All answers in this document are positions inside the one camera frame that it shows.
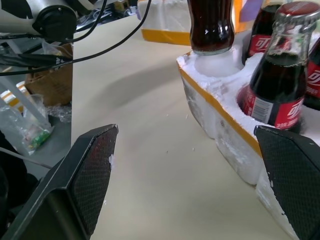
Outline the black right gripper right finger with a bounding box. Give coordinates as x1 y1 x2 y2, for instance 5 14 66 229
253 125 320 240

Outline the capped glass cola bottle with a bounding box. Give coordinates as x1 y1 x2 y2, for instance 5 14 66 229
236 0 320 134

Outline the white foam bottle crate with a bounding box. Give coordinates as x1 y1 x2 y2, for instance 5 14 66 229
176 29 320 240

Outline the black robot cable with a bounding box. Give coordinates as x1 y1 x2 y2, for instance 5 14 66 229
0 0 152 77

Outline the brown cardboard box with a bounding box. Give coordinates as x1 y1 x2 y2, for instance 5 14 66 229
24 43 74 107

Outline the clear plastic bag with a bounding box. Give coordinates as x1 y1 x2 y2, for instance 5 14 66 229
0 81 55 156

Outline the white foam taped box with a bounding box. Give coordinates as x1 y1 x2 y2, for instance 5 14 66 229
137 0 270 47

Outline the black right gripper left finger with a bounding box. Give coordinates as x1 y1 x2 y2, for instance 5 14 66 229
0 123 119 240

